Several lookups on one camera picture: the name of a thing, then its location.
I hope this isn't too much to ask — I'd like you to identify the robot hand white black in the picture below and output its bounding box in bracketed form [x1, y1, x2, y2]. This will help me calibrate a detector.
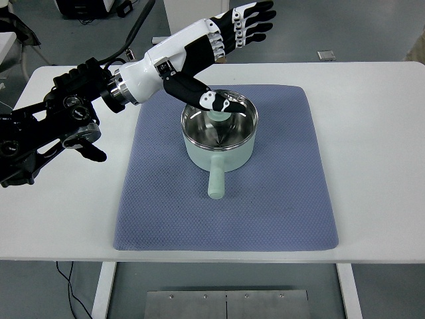
[118, 0, 278, 113]

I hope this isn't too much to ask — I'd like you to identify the green pot with handle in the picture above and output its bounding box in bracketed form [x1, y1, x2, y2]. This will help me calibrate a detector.
[181, 88, 259, 200]

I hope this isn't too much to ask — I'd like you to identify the small black box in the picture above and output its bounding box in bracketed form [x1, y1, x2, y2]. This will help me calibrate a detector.
[116, 0, 134, 17]

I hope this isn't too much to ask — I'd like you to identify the glass lid green knob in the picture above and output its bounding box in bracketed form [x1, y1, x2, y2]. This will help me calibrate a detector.
[181, 88, 259, 151]

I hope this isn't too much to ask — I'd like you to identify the black equipment case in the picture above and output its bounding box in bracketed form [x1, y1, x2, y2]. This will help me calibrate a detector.
[54, 0, 117, 20]

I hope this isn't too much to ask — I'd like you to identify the black cloth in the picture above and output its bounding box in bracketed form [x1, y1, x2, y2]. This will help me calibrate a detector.
[0, 6, 43, 47]

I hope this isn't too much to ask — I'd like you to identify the white furniture piece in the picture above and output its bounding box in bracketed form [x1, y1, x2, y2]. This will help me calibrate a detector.
[0, 31, 31, 80]

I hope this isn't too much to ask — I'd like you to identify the blue textured mat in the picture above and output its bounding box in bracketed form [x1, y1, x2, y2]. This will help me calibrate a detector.
[112, 84, 339, 253]

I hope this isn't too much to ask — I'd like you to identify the white table leg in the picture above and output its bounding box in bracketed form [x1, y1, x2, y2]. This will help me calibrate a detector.
[335, 263, 363, 319]
[91, 262, 118, 319]

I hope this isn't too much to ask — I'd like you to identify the grey metal plate with screws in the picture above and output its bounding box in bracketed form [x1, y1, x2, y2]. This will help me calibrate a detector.
[145, 289, 310, 319]

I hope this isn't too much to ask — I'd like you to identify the white pedestal stand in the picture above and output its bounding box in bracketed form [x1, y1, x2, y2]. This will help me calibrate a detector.
[151, 0, 240, 46]

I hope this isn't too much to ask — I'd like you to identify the thin black floor cable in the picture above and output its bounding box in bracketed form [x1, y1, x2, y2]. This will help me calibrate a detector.
[55, 261, 92, 319]

